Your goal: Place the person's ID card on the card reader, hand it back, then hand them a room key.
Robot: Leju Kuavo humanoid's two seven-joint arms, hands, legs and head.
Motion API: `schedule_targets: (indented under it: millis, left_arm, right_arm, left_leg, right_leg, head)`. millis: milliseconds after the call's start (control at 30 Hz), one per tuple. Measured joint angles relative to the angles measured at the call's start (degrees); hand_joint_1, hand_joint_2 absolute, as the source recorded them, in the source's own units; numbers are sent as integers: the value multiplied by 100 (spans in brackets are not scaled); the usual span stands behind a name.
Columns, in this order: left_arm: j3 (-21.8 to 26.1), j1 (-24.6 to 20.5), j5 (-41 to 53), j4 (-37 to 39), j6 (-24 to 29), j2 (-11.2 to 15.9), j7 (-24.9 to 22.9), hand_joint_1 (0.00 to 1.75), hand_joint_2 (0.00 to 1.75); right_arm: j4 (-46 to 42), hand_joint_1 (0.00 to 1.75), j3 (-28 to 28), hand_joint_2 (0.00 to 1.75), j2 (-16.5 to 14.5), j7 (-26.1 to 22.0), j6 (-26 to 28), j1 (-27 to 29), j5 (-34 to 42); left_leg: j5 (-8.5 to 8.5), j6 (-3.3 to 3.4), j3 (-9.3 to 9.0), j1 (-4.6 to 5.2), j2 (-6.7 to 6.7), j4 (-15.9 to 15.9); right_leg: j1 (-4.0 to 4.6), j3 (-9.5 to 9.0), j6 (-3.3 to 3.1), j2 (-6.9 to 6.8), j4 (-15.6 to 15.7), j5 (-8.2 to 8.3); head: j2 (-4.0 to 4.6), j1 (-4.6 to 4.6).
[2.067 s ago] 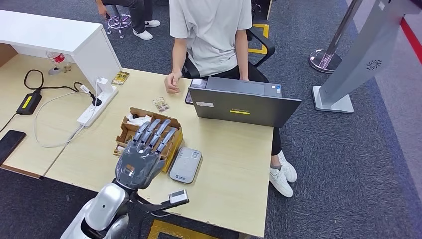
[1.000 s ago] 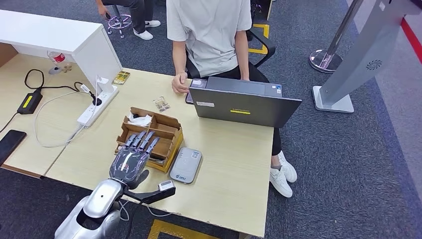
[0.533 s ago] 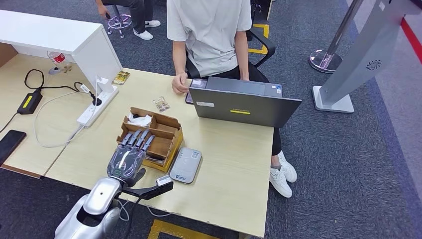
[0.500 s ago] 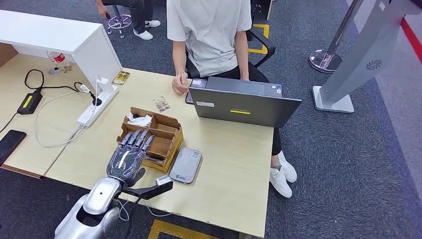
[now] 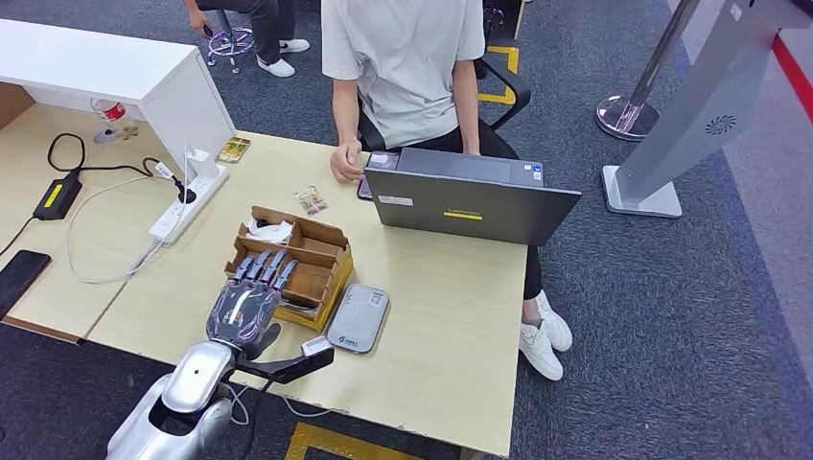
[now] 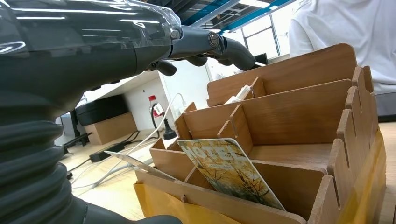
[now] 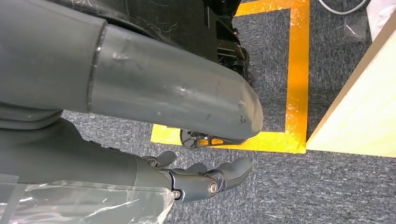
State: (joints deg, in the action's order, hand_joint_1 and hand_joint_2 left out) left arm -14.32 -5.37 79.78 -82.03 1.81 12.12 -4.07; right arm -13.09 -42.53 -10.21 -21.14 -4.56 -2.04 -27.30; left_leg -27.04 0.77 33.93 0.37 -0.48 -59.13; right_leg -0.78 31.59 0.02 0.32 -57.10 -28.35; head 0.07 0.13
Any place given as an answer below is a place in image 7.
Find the clear plastic film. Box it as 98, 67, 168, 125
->
0, 173, 176, 224

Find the large yellow floor tape square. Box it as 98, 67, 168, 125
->
150, 0, 311, 154

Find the white plastic sheet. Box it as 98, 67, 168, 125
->
366, 0, 396, 42

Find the white cable on floor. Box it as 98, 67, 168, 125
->
318, 0, 369, 16

